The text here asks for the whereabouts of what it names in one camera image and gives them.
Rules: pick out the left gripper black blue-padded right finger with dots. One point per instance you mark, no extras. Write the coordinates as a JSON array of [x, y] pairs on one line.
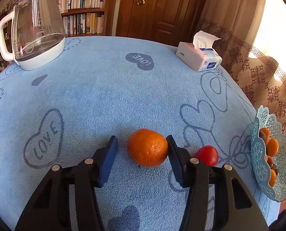
[[214, 192]]

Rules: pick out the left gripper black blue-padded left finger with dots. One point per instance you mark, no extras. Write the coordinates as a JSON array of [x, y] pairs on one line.
[[49, 209]]

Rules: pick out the orange mandarin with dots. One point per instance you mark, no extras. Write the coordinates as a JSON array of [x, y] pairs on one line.
[[147, 147]]

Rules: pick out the glass kettle with white handle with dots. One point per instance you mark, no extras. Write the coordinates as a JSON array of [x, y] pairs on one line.
[[33, 34]]

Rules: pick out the beige patterned curtain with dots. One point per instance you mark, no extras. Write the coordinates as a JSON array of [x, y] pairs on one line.
[[252, 43]]

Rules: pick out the brown wooden door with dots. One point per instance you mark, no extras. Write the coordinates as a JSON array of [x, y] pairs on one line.
[[165, 21]]

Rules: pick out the red cherry tomato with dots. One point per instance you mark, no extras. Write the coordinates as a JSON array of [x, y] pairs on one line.
[[208, 155]]

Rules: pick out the wooden bookshelf with books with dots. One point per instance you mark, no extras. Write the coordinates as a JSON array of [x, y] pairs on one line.
[[87, 17]]

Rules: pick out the small orange in basket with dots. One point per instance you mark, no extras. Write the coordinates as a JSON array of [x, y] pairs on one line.
[[272, 147], [264, 134], [273, 178]]

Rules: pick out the light blue lace fruit basket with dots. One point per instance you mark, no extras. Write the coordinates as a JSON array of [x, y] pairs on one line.
[[261, 168]]

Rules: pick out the light blue love tablecloth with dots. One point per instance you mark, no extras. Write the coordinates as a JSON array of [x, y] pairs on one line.
[[100, 87]]

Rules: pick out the white tissue pack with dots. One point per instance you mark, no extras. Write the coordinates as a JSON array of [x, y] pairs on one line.
[[200, 54]]

